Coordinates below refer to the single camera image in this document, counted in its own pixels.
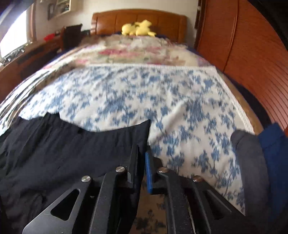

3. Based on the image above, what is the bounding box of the yellow plush toy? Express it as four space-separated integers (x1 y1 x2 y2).
121 19 156 37

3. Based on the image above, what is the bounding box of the folded grey garment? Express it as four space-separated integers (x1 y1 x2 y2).
230 130 269 216

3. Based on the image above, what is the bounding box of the red bowl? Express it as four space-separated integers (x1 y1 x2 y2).
44 34 55 42

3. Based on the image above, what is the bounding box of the blue floral bed sheet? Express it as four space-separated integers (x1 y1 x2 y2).
1 64 253 212

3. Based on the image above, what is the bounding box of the black double-breasted coat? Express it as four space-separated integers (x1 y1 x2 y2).
1 114 150 233

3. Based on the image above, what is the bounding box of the dark wooden chair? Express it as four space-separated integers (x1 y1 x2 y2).
60 24 82 51

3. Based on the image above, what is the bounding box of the pink floral quilt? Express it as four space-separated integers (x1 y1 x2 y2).
48 34 210 67

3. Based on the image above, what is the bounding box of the window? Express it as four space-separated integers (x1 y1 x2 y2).
1 1 37 59

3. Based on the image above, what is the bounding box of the wooden headboard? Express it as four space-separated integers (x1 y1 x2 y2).
90 9 187 43

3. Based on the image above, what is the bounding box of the folded navy blue garment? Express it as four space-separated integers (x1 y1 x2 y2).
258 123 287 219

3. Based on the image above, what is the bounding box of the wooden desk cabinet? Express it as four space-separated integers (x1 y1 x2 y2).
0 37 60 101

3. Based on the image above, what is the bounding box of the white wall shelf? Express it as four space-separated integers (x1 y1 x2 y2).
47 0 78 20

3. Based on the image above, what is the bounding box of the wooden louvered wardrobe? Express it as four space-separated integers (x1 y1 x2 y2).
195 1 287 129

